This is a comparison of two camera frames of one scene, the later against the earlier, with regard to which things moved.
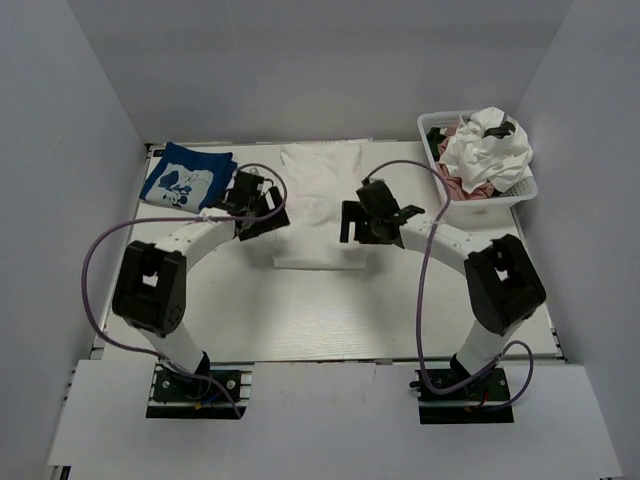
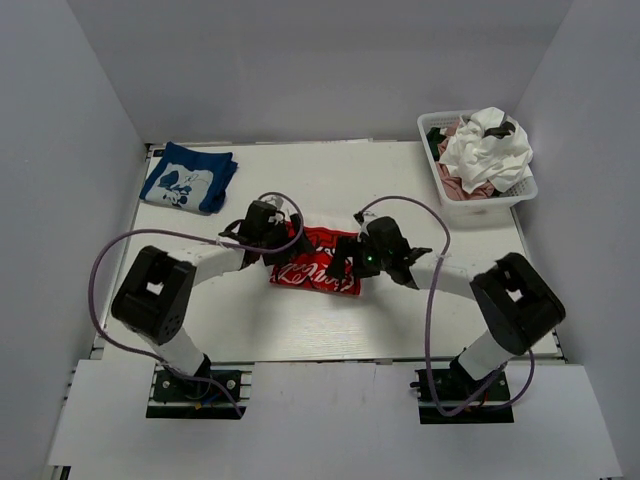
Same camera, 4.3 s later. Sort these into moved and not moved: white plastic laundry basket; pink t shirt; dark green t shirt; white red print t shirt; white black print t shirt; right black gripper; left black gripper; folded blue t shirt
Moved: left black gripper; white red print t shirt; right black gripper
Not moved: pink t shirt; folded blue t shirt; dark green t shirt; white black print t shirt; white plastic laundry basket
